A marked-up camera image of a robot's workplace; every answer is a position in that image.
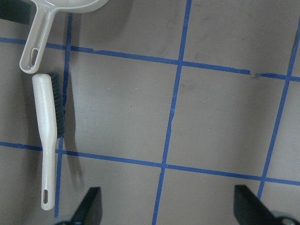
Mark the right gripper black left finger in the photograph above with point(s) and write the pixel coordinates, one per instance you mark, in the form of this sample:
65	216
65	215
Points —
89	211

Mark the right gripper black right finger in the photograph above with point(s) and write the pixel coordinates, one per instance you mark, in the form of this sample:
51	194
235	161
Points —
248	209

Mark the beige hand brush black bristles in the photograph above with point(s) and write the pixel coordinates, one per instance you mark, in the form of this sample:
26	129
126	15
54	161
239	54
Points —
50	119

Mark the beige plastic dustpan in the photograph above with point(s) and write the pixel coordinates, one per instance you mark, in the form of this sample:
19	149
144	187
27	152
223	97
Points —
41	26

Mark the black lined trash bin left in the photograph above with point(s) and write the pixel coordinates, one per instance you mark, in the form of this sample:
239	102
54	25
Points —
17	11

